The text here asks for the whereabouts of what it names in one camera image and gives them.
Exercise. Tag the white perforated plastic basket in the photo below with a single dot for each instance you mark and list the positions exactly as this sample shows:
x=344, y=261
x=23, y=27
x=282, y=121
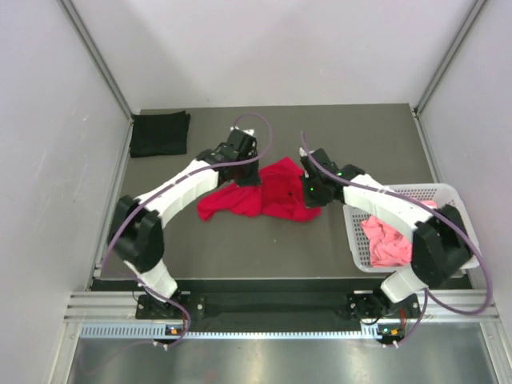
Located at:
x=440, y=193

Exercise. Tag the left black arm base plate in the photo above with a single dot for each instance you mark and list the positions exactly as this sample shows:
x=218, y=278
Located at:
x=149, y=308

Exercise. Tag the aluminium corner post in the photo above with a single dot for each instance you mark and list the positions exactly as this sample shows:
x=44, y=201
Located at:
x=71, y=11
x=456, y=43

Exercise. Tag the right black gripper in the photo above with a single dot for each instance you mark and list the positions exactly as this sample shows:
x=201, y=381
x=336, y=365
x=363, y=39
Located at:
x=310, y=201

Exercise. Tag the pink crumpled t shirt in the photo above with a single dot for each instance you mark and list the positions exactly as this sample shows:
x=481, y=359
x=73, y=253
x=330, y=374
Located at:
x=391, y=228

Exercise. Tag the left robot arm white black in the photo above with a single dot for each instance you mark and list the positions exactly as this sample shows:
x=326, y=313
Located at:
x=136, y=232

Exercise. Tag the left aluminium corner post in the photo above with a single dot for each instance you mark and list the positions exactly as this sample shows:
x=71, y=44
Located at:
x=71, y=11

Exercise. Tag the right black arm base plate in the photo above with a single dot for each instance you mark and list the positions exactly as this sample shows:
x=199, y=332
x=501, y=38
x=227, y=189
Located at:
x=371, y=305

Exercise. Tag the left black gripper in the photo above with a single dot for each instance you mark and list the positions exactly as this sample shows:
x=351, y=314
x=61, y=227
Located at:
x=251, y=180

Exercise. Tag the right aluminium corner post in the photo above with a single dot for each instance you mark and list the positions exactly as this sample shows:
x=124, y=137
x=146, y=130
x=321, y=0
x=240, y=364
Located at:
x=456, y=43

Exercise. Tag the folded black t shirt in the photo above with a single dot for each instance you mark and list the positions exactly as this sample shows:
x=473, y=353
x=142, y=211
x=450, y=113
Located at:
x=159, y=135

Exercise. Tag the slotted grey cable duct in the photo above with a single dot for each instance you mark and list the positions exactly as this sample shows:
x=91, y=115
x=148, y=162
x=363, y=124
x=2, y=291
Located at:
x=162, y=331

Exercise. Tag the red polo t shirt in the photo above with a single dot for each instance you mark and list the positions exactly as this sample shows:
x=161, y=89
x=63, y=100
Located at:
x=279, y=196

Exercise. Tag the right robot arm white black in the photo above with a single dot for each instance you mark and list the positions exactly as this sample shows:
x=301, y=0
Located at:
x=440, y=244

